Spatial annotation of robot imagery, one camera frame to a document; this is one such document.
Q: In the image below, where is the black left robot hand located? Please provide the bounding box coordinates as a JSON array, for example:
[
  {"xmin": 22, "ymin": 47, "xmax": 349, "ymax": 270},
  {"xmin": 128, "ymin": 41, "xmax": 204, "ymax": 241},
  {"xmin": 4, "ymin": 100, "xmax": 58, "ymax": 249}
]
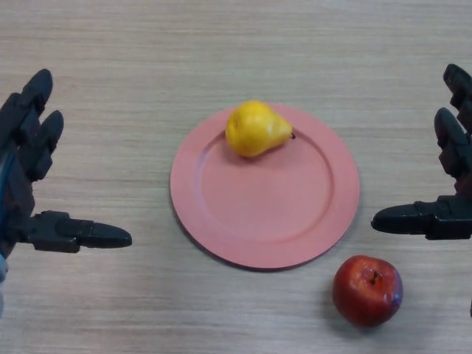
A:
[{"xmin": 0, "ymin": 69, "xmax": 133, "ymax": 259}]

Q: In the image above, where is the red apple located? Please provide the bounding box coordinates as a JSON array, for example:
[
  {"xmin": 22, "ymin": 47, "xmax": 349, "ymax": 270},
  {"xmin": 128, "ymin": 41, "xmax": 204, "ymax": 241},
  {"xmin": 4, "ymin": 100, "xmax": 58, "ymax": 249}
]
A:
[{"xmin": 332, "ymin": 254, "xmax": 404, "ymax": 328}]

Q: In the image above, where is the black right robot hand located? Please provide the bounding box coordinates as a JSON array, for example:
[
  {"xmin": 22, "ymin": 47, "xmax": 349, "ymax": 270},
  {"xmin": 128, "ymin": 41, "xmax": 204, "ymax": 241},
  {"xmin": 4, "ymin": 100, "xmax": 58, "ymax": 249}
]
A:
[{"xmin": 370, "ymin": 63, "xmax": 472, "ymax": 241}]

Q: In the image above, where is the yellow pear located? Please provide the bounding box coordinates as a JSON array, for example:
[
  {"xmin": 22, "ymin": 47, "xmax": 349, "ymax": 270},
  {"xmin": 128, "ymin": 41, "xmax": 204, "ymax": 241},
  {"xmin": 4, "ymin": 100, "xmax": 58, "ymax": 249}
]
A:
[{"xmin": 224, "ymin": 100, "xmax": 296, "ymax": 159}]

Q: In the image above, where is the pink round plate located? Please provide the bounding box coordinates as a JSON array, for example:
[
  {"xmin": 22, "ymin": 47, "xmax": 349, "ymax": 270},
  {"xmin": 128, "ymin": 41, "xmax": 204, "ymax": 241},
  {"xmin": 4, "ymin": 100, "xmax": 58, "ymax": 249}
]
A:
[{"xmin": 170, "ymin": 103, "xmax": 361, "ymax": 272}]

